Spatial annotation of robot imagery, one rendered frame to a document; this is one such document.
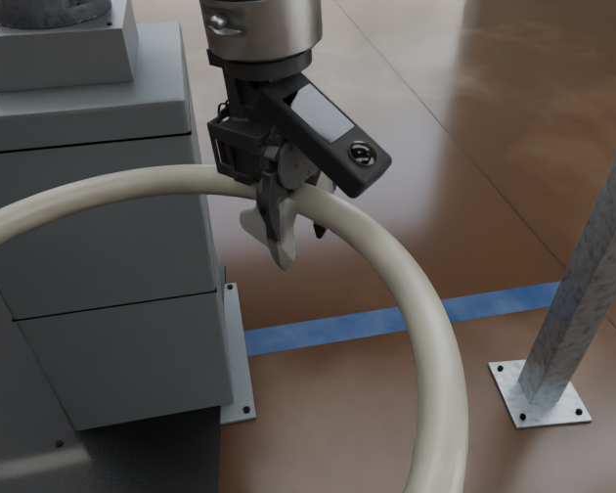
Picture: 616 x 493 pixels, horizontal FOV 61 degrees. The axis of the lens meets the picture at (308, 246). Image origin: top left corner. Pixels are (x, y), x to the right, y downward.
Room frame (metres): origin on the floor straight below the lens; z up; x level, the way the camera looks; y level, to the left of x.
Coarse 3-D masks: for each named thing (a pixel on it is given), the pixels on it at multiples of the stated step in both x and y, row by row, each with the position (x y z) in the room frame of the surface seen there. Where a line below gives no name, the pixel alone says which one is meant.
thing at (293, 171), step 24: (240, 72) 0.39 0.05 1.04; (264, 72) 0.38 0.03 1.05; (288, 72) 0.39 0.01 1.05; (240, 96) 0.42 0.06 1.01; (216, 120) 0.42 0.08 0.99; (240, 120) 0.42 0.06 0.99; (264, 120) 0.41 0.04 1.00; (240, 144) 0.40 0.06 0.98; (264, 144) 0.39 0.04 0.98; (288, 144) 0.38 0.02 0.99; (240, 168) 0.41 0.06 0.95; (264, 168) 0.38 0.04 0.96; (288, 168) 0.38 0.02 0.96; (312, 168) 0.41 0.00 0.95
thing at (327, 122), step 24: (264, 96) 0.39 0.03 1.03; (288, 96) 0.39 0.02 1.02; (312, 96) 0.40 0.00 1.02; (288, 120) 0.37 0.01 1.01; (312, 120) 0.37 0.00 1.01; (336, 120) 0.38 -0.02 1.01; (312, 144) 0.36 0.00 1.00; (336, 144) 0.36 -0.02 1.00; (360, 144) 0.36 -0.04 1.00; (336, 168) 0.35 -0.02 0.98; (360, 168) 0.34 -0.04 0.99; (384, 168) 0.36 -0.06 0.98; (360, 192) 0.34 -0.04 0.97
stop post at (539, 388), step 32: (608, 192) 0.82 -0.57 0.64; (608, 224) 0.79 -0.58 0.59; (576, 256) 0.83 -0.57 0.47; (608, 256) 0.77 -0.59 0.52; (576, 288) 0.79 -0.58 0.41; (608, 288) 0.77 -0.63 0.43; (544, 320) 0.84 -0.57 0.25; (576, 320) 0.77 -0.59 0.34; (544, 352) 0.80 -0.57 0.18; (576, 352) 0.77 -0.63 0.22; (512, 384) 0.83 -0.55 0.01; (544, 384) 0.77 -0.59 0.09; (512, 416) 0.73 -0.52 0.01; (544, 416) 0.73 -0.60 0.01; (576, 416) 0.73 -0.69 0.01
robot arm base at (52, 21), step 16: (0, 0) 0.84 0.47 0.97; (16, 0) 0.83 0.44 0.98; (32, 0) 0.84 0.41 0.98; (48, 0) 0.84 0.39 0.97; (64, 0) 0.85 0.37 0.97; (80, 0) 0.87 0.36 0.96; (96, 0) 0.89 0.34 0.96; (0, 16) 0.84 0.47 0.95; (16, 16) 0.83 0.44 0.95; (32, 16) 0.83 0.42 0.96; (48, 16) 0.83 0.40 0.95; (64, 16) 0.84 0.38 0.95; (80, 16) 0.86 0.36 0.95; (96, 16) 0.88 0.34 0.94
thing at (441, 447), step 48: (48, 192) 0.42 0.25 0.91; (96, 192) 0.43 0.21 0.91; (144, 192) 0.43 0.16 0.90; (192, 192) 0.44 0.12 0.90; (240, 192) 0.42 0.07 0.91; (288, 192) 0.40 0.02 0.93; (0, 240) 0.38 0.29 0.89; (384, 240) 0.32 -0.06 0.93; (432, 288) 0.27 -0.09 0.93; (432, 336) 0.22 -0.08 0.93; (432, 384) 0.19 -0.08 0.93; (432, 432) 0.16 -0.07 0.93; (432, 480) 0.13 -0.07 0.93
